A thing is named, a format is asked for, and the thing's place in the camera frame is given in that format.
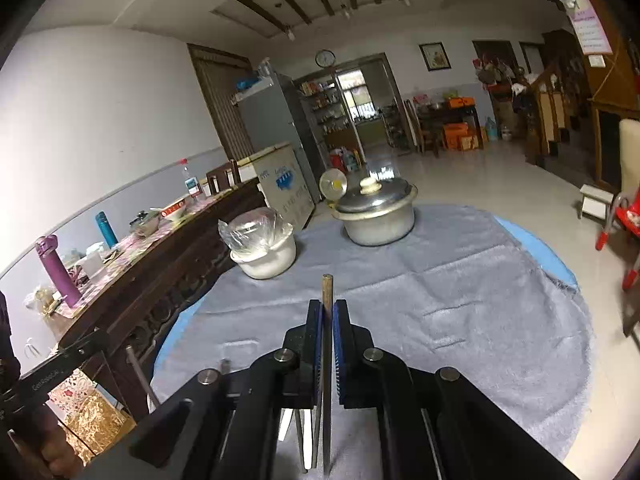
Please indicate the gold patterned box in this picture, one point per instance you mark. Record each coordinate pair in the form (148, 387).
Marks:
(95, 420)

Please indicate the wooden side table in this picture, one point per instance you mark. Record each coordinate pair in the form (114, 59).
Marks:
(445, 115)

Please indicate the blue water jug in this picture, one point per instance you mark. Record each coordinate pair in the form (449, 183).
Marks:
(491, 129)

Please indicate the aluminium pot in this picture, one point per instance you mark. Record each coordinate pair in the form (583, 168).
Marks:
(380, 225)

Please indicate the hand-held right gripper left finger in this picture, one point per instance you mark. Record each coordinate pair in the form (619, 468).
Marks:
(316, 350)

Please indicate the carved wooden sideboard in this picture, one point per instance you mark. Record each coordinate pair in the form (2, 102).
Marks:
(150, 280)

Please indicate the beige armchair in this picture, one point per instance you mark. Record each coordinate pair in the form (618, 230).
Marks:
(629, 150)

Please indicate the orange box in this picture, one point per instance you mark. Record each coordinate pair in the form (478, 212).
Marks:
(457, 137)

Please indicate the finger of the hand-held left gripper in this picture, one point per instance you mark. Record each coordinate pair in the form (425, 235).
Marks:
(95, 341)

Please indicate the blue table cover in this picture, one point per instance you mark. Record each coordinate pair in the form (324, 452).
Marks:
(540, 247)

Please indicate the clear red-capped plastic bottle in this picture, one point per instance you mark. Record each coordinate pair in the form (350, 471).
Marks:
(190, 180)

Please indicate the pink wall calendar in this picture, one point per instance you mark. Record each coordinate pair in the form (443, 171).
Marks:
(590, 30)

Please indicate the brown wooden door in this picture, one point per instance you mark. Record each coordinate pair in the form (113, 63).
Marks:
(220, 100)

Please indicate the aluminium pot lid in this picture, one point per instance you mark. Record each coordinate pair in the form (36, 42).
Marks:
(375, 197)

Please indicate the wooden stair railing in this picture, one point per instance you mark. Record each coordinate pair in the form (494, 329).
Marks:
(545, 110)

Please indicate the person's left hand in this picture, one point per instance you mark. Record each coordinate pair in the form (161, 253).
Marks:
(55, 455)

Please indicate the grey refrigerator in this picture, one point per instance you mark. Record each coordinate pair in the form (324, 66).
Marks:
(270, 115)

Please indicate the white bowl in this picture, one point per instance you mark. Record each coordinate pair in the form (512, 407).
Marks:
(265, 260)

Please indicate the clear plastic cup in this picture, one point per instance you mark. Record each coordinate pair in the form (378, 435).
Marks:
(92, 260)

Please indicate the purple water bottle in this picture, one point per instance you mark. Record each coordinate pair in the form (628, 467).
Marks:
(60, 275)

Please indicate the teal thermos bottle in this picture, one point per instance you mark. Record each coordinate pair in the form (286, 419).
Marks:
(106, 229)

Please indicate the pink checkered table runner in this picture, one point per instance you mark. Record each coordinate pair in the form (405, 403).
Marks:
(145, 245)

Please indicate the framed picture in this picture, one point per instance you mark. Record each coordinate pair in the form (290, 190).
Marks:
(434, 56)

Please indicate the white step stool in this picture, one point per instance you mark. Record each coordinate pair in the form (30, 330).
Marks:
(595, 202)

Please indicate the wooden chopstick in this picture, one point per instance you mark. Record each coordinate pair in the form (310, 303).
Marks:
(327, 290)

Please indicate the round wall clock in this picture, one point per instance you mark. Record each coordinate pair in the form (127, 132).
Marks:
(325, 58)

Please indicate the white chest freezer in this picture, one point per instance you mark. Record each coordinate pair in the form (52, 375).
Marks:
(280, 180)

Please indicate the grey fleece table cloth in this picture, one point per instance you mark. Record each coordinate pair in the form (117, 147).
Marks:
(450, 310)

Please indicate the bowl with glass lid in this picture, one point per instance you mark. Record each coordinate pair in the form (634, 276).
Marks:
(145, 222)

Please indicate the red patterned bowl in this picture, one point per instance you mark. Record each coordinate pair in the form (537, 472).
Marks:
(175, 208)

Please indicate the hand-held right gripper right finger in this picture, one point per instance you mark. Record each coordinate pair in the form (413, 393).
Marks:
(339, 350)

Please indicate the wooden chair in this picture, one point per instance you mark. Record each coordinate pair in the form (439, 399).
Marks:
(222, 175)

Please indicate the red metal chair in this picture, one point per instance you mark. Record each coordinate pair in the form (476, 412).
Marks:
(625, 230)

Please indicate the pantry shelf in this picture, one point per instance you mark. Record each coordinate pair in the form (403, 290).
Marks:
(320, 105)

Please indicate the small white fan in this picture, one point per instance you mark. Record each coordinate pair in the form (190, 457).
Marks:
(332, 185)

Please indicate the clear plastic bag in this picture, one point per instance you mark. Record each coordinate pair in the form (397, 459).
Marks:
(255, 232)

